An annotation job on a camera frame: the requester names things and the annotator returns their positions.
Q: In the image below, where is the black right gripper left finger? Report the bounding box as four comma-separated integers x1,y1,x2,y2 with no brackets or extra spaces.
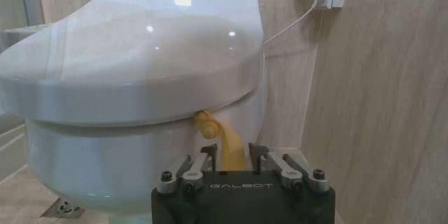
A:
159,144,220,195

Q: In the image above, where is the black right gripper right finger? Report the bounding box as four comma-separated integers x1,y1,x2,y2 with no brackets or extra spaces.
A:
247,142,328,195

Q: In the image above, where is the yellow pull strap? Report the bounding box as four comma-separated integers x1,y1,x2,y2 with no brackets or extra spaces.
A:
191,110,245,172

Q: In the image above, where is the white toilet bowl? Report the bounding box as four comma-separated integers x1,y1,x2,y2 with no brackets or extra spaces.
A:
25,95,267,210

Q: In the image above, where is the white toilet lid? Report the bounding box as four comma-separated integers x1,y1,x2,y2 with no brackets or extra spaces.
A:
0,0,269,132

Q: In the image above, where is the metal floor drain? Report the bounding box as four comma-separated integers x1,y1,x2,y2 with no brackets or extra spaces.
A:
40,195,85,216

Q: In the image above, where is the white power cable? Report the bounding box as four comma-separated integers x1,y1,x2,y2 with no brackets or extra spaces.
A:
263,0,325,63

